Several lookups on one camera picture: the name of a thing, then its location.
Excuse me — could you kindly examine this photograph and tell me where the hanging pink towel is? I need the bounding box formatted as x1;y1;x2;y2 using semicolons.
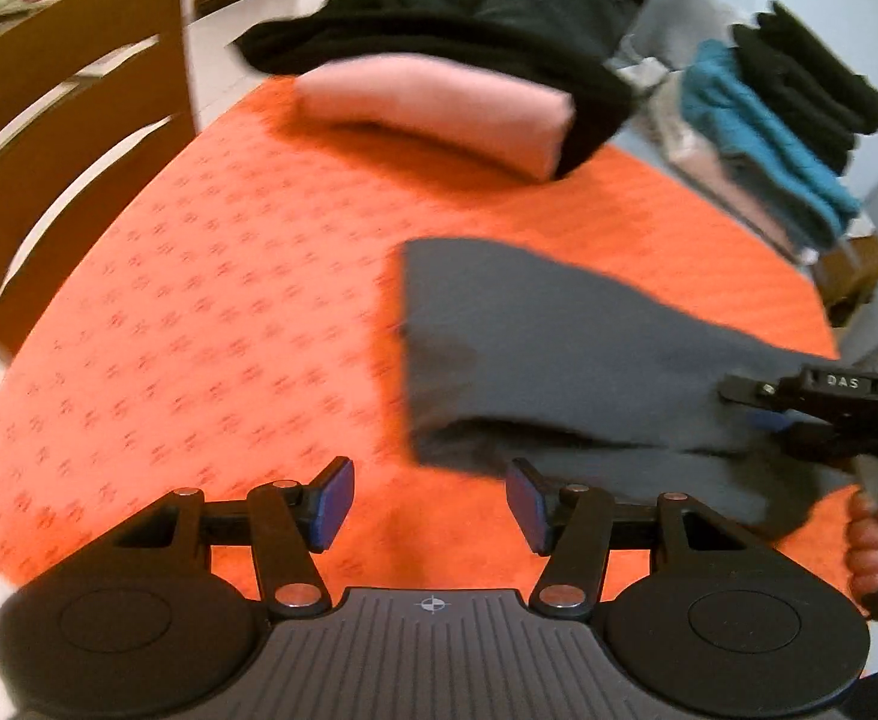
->
664;135;815;263

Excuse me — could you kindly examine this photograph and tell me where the orange patterned tablecloth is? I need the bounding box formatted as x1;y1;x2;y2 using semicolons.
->
0;79;867;601

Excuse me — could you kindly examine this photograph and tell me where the black folded garment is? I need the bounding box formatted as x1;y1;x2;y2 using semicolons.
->
731;0;878;173

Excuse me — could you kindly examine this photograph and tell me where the pink folded garment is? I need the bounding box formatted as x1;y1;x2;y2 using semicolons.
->
292;60;579;182

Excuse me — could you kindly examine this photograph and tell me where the hanging teal towel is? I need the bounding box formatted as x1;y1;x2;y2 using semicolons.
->
679;37;864;248

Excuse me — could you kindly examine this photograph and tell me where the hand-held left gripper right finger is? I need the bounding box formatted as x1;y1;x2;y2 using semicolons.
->
506;459;747;611

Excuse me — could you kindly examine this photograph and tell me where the grey garment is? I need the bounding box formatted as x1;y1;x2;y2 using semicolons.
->
394;236;871;541

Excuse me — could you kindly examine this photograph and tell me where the wooden slatted chair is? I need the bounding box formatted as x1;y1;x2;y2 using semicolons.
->
0;0;200;361

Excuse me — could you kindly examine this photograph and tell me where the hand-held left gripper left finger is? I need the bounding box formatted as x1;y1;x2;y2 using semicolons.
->
112;456;356;610

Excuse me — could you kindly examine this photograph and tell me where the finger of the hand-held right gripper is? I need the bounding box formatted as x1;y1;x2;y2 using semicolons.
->
718;373;794;410
765;418;860;467

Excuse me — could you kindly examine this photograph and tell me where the pile of black clothes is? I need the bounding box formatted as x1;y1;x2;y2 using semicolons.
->
232;0;661;177

